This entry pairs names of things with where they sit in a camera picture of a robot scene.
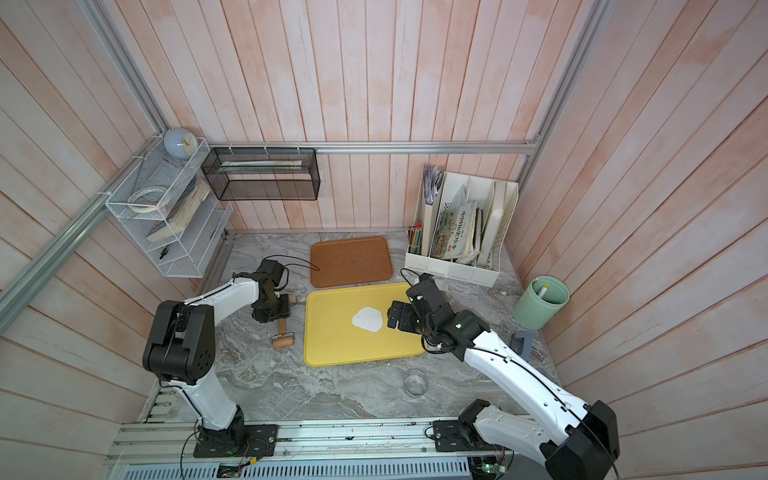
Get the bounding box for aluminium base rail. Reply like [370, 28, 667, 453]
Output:
[104, 417, 520, 479]

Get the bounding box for black mesh wall basket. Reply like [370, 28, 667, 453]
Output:
[202, 146, 321, 201]

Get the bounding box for green plastic cup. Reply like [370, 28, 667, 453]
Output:
[513, 276, 570, 330]

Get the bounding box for book on wire shelf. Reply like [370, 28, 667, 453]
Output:
[146, 177, 211, 243]

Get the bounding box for white dough piece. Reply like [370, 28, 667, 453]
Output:
[351, 307, 383, 333]

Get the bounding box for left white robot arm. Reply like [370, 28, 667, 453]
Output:
[142, 259, 293, 433]

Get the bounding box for clear glass bowl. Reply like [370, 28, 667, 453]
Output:
[403, 369, 428, 398]

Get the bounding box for wooden dough roller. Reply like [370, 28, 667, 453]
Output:
[271, 293, 298, 350]

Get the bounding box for yellow plastic tray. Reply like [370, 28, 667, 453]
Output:
[304, 283, 423, 367]

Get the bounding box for illustrated picture book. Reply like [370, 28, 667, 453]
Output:
[430, 201, 478, 261]

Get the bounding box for white desk file organizer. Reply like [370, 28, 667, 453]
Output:
[405, 165, 519, 287]

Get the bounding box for small blue grey device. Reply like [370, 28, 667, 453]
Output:
[509, 331, 534, 363]

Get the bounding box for pens in organizer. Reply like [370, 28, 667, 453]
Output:
[408, 222, 422, 255]

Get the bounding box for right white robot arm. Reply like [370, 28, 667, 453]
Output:
[387, 274, 620, 479]

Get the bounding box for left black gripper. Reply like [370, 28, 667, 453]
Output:
[254, 292, 291, 323]

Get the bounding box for white tape roll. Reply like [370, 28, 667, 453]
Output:
[127, 186, 170, 214]

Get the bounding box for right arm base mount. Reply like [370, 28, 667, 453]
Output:
[431, 399, 495, 452]

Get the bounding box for brown plastic tray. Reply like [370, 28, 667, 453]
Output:
[310, 236, 394, 288]

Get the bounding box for small blue globe clock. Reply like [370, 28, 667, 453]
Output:
[163, 128, 199, 161]

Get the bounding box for white wire wall shelf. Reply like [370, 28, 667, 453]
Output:
[106, 137, 233, 278]

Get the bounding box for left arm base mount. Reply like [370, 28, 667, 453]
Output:
[193, 407, 279, 459]

